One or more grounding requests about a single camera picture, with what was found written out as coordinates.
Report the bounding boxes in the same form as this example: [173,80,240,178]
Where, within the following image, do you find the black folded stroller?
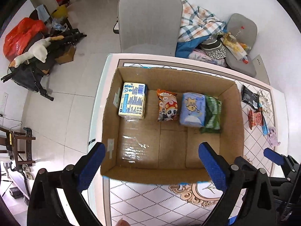
[1,28,87,102]

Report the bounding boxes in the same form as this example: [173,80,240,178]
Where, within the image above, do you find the dark patterned hat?
[200,36,227,60]

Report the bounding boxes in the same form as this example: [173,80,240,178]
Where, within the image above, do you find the plaid blanket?
[177,0,227,44]

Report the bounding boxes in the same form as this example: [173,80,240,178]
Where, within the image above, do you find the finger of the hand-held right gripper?
[234,156,254,170]
[263,147,301,178]

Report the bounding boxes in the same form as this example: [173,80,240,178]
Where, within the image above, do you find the clear plastic wrapper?
[257,89,271,116]

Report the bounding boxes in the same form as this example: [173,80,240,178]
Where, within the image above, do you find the green packet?
[200,95,223,134]

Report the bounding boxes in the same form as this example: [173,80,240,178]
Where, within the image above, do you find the black perforated bar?
[23,127,36,166]

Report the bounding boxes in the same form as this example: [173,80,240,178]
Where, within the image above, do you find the yellow snack bags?
[222,32,252,63]

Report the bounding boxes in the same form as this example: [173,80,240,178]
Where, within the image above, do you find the blue cloth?
[175,36,207,58]

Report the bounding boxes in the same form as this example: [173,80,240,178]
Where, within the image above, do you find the dark wooden furniture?
[0,126,36,168]

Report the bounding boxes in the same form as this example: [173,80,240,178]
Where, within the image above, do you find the thin blue packet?
[261,113,269,136]

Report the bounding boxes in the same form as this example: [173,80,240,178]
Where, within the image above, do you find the orange panda snack packet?
[156,89,179,122]

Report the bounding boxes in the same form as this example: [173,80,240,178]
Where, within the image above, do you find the yellow bag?
[51,5,69,19]

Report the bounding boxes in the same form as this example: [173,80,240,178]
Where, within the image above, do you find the pink floral cloth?
[188,49,227,68]

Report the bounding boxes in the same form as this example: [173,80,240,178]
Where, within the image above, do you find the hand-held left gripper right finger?
[198,142,274,226]

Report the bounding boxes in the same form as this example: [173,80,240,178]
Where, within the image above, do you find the grey office chair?
[113,0,183,57]

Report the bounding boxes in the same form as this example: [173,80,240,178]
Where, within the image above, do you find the small brown cardboard box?
[55,45,77,65]

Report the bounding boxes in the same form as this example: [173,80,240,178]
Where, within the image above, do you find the light blue tissue pack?
[179,92,206,127]

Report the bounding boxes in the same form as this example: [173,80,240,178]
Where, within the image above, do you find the black cable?
[0,114,23,133]

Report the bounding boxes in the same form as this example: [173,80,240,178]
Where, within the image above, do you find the red snack packet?
[248,108,264,129]

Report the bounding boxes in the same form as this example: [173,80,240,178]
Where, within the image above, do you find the white goose plush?
[9,35,65,68]

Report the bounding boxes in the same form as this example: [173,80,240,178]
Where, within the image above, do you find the red plastic bag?
[3,18,49,62]

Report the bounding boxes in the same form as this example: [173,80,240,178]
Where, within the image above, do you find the yellow and blue tissue pack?
[118,82,148,119]

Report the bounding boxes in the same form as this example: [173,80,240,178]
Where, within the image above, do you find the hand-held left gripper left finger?
[27,142,106,226]

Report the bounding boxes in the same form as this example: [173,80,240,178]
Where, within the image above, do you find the grey cushioned chair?
[225,13,258,78]

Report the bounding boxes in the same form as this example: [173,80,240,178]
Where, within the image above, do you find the black snack packet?
[241,85,260,106]

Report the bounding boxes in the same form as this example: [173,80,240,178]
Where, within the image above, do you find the light blue towel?
[36,5,49,21]

